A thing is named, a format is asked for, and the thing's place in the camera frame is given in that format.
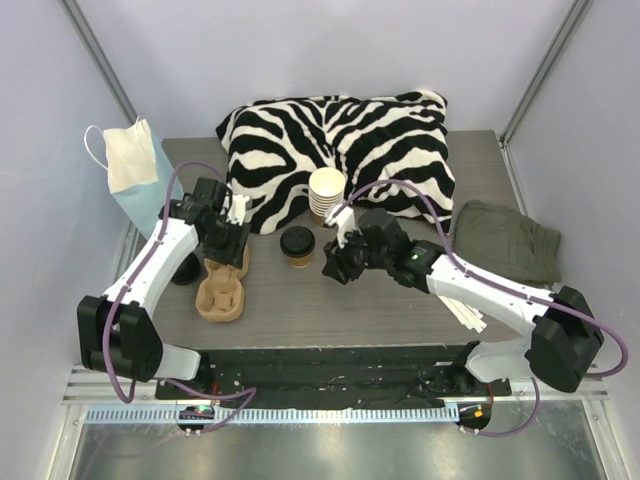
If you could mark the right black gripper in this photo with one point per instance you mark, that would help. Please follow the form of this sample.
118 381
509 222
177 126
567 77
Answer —
340 262

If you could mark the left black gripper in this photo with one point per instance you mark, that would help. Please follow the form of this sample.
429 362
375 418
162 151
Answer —
230 248

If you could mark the black plastic cup lid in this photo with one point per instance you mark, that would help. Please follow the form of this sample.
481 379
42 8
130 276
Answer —
297 242

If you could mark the light blue paper bag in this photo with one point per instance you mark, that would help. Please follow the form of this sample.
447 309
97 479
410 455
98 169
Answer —
138 172

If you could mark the brown paper cup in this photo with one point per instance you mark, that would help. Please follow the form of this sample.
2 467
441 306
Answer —
300 261

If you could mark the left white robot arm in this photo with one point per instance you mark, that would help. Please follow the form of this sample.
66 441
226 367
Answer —
116 332

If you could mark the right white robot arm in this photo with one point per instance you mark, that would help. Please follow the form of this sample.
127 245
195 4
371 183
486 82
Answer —
557 342

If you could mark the stack of black lids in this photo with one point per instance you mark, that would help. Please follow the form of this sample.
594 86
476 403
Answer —
188 271

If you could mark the brown cardboard cup carrier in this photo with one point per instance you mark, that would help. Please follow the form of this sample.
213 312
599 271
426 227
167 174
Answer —
221 295

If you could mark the stack of paper cups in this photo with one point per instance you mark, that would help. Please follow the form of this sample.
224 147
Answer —
326 188

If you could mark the zebra print pillow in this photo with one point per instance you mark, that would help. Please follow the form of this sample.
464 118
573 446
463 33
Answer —
396 144

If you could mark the bundle of white wrapped straws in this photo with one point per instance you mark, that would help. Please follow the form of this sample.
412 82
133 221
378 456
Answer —
467 316

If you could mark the olive green cloth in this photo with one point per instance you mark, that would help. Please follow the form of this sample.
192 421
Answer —
505 242

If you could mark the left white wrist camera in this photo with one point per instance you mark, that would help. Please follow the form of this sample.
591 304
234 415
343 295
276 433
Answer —
235 208

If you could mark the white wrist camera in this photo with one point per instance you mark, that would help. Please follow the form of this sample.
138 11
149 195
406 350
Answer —
343 219
235 208

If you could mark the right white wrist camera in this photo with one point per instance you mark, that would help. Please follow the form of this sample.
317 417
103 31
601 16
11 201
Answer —
343 219

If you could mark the white slotted cable duct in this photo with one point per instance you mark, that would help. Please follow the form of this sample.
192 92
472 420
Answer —
193 414

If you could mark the aluminium frame rail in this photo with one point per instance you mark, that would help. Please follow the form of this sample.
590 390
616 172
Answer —
554 382

